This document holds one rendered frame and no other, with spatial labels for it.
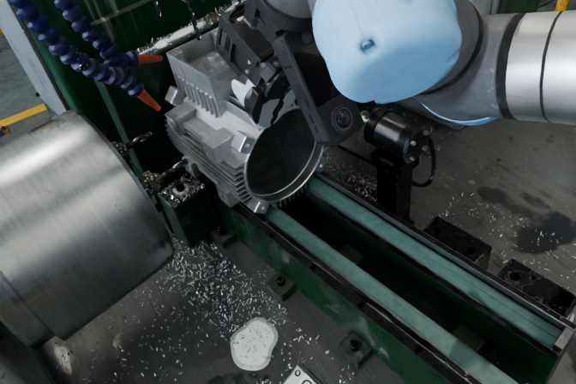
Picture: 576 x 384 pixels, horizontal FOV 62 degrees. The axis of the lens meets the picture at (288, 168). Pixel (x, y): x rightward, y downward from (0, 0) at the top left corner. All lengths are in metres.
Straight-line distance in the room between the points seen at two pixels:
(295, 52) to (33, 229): 0.33
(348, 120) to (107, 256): 0.32
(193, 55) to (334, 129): 0.39
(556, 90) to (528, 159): 0.71
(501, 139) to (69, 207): 0.84
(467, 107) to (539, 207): 0.60
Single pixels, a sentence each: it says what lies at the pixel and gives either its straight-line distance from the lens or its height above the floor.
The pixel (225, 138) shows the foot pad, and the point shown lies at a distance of 0.67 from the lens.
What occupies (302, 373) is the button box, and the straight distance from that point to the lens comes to 0.45.
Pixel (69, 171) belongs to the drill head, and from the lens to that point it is 0.59.
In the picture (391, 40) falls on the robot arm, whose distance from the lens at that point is 0.25.
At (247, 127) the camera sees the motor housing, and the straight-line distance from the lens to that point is 0.67.
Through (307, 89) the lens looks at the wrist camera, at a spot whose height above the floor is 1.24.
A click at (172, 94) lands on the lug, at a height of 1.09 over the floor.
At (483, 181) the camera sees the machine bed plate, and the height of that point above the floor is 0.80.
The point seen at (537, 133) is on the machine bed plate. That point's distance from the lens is 1.12.
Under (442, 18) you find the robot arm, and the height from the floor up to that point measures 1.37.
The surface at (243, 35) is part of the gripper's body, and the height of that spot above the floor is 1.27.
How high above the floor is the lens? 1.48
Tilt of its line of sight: 42 degrees down
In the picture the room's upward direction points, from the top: 10 degrees counter-clockwise
